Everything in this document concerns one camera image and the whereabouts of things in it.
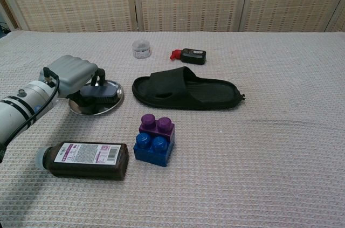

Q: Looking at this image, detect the dark blue brush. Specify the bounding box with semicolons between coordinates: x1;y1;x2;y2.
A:
71;84;118;109

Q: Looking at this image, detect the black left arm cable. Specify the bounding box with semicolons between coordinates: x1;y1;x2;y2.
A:
0;66;60;156

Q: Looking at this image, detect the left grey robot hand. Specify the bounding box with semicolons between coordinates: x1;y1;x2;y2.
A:
37;54;106;99

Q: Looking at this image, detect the purple toy building block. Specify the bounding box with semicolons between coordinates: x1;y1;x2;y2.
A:
139;113;175;142

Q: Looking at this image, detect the small clear plastic jar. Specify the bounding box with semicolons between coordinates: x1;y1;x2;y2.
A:
132;39;152;59

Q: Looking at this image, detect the beige woven table cloth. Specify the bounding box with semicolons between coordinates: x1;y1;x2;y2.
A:
0;30;345;228

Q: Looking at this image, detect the blue toy building block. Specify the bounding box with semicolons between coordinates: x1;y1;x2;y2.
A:
133;133;175;168

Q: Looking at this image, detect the round steel plate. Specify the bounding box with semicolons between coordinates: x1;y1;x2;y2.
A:
68;79;125;116

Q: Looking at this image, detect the black slide slipper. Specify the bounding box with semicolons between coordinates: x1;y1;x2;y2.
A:
132;66;246;110

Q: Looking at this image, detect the brown labelled medicine bottle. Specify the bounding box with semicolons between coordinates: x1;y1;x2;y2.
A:
34;141;129;181

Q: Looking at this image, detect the black bottle with red cap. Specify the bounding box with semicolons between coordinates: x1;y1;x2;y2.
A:
169;47;208;66

